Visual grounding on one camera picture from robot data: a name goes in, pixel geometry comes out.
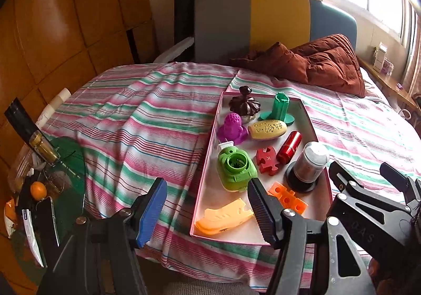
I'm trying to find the black rolled mat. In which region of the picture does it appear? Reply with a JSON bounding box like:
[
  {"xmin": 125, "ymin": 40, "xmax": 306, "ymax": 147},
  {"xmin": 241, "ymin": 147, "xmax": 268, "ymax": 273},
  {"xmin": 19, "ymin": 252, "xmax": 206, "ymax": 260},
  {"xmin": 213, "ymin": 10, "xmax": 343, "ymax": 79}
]
[{"xmin": 174, "ymin": 0, "xmax": 198, "ymax": 63}]

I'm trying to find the green glass side table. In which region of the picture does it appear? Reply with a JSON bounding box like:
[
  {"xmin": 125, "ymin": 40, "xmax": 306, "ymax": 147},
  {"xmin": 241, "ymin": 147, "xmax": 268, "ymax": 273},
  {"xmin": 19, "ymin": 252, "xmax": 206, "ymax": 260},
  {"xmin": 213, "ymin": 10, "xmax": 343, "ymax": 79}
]
[{"xmin": 16, "ymin": 137, "xmax": 86, "ymax": 282}]

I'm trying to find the magenta perforated plastic piece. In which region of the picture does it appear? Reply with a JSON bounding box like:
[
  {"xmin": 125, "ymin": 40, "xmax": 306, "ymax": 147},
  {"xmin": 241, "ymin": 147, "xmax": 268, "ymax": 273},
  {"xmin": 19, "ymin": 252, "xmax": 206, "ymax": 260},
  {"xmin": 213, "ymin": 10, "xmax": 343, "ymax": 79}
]
[{"xmin": 217, "ymin": 112, "xmax": 248, "ymax": 145}]

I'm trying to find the white box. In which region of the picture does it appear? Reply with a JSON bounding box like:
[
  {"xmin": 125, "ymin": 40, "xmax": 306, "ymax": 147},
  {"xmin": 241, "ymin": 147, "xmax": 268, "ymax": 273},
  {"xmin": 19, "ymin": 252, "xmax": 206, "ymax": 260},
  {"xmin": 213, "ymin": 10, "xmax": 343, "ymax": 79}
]
[{"xmin": 373, "ymin": 42, "xmax": 389, "ymax": 72}]

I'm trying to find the green and white round toy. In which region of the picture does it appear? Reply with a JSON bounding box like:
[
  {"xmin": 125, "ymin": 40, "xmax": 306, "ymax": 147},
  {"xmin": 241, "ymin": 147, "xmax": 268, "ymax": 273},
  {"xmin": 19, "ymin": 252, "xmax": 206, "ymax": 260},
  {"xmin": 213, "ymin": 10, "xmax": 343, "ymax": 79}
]
[{"xmin": 217, "ymin": 141, "xmax": 259, "ymax": 193}]

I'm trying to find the orange fruit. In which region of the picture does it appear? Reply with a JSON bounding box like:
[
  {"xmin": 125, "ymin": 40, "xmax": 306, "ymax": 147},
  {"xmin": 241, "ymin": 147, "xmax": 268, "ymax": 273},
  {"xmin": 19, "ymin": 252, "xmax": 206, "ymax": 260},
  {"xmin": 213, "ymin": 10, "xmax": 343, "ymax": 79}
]
[{"xmin": 29, "ymin": 182, "xmax": 46, "ymax": 200}]

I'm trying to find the orange plastic block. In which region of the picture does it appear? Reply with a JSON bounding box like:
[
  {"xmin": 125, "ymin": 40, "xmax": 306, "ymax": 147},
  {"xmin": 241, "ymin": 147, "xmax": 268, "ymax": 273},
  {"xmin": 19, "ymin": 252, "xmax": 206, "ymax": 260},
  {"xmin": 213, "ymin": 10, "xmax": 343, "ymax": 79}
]
[{"xmin": 267, "ymin": 182, "xmax": 309, "ymax": 215}]

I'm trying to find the green plastic stand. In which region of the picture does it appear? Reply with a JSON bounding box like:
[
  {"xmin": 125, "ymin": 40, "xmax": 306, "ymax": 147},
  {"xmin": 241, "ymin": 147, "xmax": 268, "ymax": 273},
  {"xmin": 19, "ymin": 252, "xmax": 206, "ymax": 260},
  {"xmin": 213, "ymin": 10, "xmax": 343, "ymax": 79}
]
[{"xmin": 259, "ymin": 92, "xmax": 295, "ymax": 126}]

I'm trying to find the dark bottle with gold band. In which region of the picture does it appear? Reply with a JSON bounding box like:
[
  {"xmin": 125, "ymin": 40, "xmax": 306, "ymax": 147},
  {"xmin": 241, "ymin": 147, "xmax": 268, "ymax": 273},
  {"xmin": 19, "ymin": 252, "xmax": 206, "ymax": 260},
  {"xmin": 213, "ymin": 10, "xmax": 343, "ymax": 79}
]
[{"xmin": 4, "ymin": 99, "xmax": 60, "ymax": 165}]

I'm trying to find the yellow perforated oval shell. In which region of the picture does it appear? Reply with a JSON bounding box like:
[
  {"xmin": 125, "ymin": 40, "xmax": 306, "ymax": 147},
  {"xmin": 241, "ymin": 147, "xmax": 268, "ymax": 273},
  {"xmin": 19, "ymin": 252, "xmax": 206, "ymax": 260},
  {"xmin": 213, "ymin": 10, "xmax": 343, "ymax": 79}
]
[{"xmin": 247, "ymin": 119, "xmax": 287, "ymax": 141}]

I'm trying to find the black tablet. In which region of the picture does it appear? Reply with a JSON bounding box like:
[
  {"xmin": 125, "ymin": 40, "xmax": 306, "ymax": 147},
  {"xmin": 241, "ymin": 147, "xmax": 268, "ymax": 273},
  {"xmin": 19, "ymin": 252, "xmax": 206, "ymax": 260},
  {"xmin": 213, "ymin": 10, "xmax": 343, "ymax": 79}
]
[{"xmin": 20, "ymin": 196, "xmax": 61, "ymax": 267}]

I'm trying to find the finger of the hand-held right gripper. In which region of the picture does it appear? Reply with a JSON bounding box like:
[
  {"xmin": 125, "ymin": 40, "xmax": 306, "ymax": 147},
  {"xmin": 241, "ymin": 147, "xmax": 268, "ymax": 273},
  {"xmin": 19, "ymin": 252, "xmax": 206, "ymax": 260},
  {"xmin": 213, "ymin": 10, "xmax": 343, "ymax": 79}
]
[
  {"xmin": 380, "ymin": 161, "xmax": 418, "ymax": 207},
  {"xmin": 328, "ymin": 161, "xmax": 362, "ymax": 197}
]

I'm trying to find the white tray with pink rim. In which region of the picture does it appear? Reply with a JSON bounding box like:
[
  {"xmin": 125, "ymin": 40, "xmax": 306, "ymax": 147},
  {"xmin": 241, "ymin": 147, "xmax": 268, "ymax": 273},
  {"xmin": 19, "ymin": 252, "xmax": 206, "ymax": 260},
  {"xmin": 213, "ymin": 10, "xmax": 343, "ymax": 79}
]
[{"xmin": 190, "ymin": 91, "xmax": 333, "ymax": 246}]

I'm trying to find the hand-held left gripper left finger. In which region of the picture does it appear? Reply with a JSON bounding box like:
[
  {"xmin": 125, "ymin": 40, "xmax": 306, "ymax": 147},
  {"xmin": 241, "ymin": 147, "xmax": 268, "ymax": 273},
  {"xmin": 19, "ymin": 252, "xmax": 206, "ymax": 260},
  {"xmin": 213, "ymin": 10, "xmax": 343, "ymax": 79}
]
[{"xmin": 36, "ymin": 177, "xmax": 168, "ymax": 295}]

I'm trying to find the brown quilted jacket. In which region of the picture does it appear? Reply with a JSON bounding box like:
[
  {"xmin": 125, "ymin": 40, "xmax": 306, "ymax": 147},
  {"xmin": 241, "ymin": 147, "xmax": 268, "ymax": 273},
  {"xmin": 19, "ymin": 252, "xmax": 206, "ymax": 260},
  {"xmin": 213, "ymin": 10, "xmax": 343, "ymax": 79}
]
[{"xmin": 230, "ymin": 34, "xmax": 367, "ymax": 98}]

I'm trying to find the orange shoe-shaped piece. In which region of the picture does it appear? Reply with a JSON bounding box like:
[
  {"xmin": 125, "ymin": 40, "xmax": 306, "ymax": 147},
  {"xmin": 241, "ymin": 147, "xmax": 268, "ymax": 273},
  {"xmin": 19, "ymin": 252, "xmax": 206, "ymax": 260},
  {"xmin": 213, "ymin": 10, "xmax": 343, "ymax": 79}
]
[{"xmin": 195, "ymin": 199, "xmax": 254, "ymax": 236}]

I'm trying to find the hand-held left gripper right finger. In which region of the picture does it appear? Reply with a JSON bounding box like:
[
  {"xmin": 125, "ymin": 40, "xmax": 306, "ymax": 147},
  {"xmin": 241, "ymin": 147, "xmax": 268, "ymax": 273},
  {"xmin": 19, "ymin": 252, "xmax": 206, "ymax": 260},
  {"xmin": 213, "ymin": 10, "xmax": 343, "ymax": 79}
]
[{"xmin": 247, "ymin": 178, "xmax": 377, "ymax": 295}]

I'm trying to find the beige curtain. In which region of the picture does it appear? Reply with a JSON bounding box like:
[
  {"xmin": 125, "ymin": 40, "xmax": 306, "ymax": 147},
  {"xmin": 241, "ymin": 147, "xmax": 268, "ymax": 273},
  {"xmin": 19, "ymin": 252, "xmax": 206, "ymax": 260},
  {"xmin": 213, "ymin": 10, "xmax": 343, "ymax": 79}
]
[{"xmin": 403, "ymin": 51, "xmax": 421, "ymax": 98}]

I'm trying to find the stack of paper cups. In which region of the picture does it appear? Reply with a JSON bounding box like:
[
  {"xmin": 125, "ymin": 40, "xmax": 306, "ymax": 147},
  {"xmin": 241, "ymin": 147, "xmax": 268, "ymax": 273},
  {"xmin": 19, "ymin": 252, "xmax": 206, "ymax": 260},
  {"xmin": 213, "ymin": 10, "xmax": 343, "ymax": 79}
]
[{"xmin": 34, "ymin": 87, "xmax": 71, "ymax": 127}]

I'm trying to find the wooden shelf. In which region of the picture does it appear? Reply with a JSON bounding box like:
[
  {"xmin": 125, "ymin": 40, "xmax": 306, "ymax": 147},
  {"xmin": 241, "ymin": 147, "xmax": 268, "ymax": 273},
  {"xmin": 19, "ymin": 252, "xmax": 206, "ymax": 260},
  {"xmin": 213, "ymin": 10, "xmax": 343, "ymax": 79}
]
[{"xmin": 358, "ymin": 58, "xmax": 418, "ymax": 111}]

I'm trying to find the person's right hand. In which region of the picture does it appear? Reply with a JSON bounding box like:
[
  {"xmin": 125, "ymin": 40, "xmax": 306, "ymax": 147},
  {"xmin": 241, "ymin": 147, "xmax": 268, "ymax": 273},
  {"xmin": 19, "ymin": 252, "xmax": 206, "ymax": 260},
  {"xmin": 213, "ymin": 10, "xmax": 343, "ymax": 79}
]
[{"xmin": 368, "ymin": 257, "xmax": 399, "ymax": 295}]

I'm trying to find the brown flower-shaped lid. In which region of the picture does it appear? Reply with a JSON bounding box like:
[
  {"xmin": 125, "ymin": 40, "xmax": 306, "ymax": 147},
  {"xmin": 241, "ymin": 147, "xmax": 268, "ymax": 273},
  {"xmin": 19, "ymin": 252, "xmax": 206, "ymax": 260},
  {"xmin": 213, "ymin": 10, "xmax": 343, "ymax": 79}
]
[{"xmin": 229, "ymin": 86, "xmax": 261, "ymax": 118}]

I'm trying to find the orange snack bag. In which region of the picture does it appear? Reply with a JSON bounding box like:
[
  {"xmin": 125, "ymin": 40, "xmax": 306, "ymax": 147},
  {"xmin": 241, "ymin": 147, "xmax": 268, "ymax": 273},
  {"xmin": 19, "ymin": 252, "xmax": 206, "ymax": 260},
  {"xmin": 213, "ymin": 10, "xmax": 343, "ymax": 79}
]
[{"xmin": 3, "ymin": 199, "xmax": 20, "ymax": 238}]

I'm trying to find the grey cylinder with black base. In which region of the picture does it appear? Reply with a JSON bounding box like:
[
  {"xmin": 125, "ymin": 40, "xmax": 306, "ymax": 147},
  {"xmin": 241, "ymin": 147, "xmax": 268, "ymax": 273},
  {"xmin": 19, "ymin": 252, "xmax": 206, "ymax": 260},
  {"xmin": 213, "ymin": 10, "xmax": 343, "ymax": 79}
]
[{"xmin": 285, "ymin": 141, "xmax": 330, "ymax": 193}]

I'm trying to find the red metallic cylinder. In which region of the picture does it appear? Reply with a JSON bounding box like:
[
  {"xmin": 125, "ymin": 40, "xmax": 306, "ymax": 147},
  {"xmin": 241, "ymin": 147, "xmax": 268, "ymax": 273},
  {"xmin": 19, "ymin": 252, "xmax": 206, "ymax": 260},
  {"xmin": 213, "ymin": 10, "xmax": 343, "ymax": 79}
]
[{"xmin": 276, "ymin": 130, "xmax": 302, "ymax": 165}]

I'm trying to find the grey yellow blue headboard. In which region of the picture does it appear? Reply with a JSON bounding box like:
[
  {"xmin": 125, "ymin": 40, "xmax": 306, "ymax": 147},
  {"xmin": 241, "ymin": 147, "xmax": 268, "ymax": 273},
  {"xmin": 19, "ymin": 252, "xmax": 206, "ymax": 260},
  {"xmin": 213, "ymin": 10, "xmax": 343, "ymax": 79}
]
[{"xmin": 194, "ymin": 0, "xmax": 358, "ymax": 63}]

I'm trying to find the red puzzle piece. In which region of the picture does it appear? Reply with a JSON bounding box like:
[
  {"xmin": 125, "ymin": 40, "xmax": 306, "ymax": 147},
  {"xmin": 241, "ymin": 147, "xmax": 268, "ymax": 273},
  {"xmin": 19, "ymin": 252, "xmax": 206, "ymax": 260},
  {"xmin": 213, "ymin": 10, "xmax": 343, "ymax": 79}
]
[{"xmin": 256, "ymin": 147, "xmax": 280, "ymax": 176}]

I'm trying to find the striped bedsheet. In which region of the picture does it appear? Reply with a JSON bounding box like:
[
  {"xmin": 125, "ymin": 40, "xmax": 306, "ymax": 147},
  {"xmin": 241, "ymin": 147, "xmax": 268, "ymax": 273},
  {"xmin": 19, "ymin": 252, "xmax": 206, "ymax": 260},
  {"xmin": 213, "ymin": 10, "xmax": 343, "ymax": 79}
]
[{"xmin": 36, "ymin": 63, "xmax": 421, "ymax": 292}]

